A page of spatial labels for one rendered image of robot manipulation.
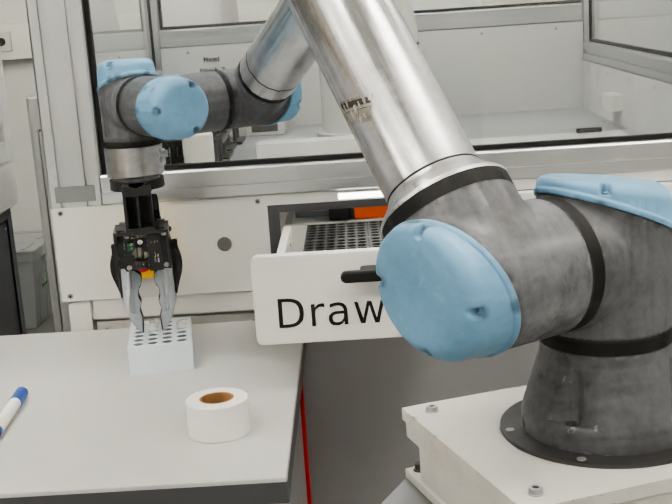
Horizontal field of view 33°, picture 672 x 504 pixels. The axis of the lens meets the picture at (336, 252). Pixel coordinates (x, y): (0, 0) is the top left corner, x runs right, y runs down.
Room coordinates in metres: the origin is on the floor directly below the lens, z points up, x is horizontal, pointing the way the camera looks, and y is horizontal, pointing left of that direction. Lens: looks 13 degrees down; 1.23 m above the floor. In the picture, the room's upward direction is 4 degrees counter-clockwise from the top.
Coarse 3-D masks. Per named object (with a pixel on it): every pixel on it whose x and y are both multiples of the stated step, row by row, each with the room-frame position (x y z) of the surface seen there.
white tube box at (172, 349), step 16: (160, 320) 1.54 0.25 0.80; (144, 336) 1.47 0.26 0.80; (160, 336) 1.46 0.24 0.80; (176, 336) 1.46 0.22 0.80; (192, 336) 1.52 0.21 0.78; (128, 352) 1.42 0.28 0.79; (144, 352) 1.42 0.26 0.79; (160, 352) 1.42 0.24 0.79; (176, 352) 1.43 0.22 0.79; (192, 352) 1.43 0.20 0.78; (144, 368) 1.42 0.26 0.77; (160, 368) 1.42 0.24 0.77; (176, 368) 1.43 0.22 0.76; (192, 368) 1.43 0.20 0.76
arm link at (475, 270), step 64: (320, 0) 1.01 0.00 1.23; (384, 0) 1.01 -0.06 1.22; (320, 64) 1.01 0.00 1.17; (384, 64) 0.96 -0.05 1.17; (384, 128) 0.93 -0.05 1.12; (448, 128) 0.93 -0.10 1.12; (384, 192) 0.93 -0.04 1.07; (448, 192) 0.87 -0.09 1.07; (512, 192) 0.89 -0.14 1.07; (384, 256) 0.88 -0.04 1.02; (448, 256) 0.83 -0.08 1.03; (512, 256) 0.84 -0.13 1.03; (576, 256) 0.87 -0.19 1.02; (448, 320) 0.83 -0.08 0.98; (512, 320) 0.83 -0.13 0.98; (576, 320) 0.88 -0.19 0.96
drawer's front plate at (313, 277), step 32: (256, 256) 1.33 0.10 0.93; (288, 256) 1.33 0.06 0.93; (320, 256) 1.33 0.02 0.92; (352, 256) 1.32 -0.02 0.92; (256, 288) 1.33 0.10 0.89; (288, 288) 1.33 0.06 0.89; (320, 288) 1.33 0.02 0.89; (352, 288) 1.32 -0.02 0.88; (256, 320) 1.33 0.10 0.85; (288, 320) 1.33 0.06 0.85; (320, 320) 1.33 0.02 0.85; (352, 320) 1.32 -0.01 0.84; (384, 320) 1.32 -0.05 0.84
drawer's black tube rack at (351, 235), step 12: (312, 228) 1.62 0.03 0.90; (324, 228) 1.61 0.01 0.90; (336, 228) 1.61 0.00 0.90; (348, 228) 1.60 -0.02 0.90; (360, 228) 1.60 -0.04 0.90; (372, 228) 1.59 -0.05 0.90; (312, 240) 1.53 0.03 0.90; (324, 240) 1.53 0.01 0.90; (336, 240) 1.52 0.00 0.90; (348, 240) 1.53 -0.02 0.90; (360, 240) 1.51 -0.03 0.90; (372, 240) 1.51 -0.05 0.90
